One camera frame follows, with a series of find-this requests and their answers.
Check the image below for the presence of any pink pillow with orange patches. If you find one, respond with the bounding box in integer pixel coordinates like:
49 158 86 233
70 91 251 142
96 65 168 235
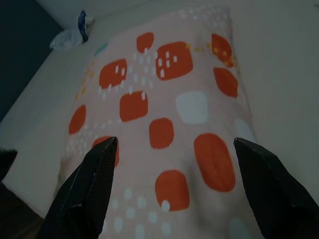
51 6 261 239

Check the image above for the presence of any clear plastic bag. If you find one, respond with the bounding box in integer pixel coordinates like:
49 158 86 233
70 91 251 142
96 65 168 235
49 27 84 52

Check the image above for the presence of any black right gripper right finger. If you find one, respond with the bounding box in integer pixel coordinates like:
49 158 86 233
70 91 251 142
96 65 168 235
233 137 319 239

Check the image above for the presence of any black furry object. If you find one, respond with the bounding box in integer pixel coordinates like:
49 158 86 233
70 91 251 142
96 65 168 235
0 147 18 181

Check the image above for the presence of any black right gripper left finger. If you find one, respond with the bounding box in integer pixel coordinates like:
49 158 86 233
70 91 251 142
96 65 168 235
37 136 119 239

